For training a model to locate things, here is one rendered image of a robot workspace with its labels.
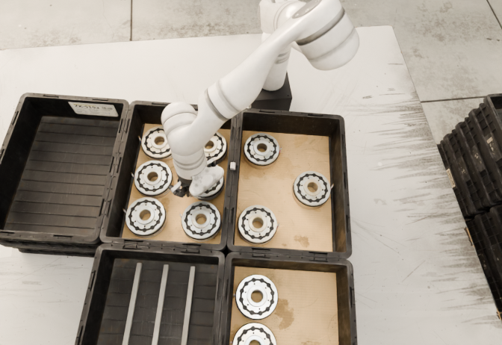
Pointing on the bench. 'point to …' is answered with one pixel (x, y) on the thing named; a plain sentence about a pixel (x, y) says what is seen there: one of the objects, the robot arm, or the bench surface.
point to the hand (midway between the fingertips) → (196, 187)
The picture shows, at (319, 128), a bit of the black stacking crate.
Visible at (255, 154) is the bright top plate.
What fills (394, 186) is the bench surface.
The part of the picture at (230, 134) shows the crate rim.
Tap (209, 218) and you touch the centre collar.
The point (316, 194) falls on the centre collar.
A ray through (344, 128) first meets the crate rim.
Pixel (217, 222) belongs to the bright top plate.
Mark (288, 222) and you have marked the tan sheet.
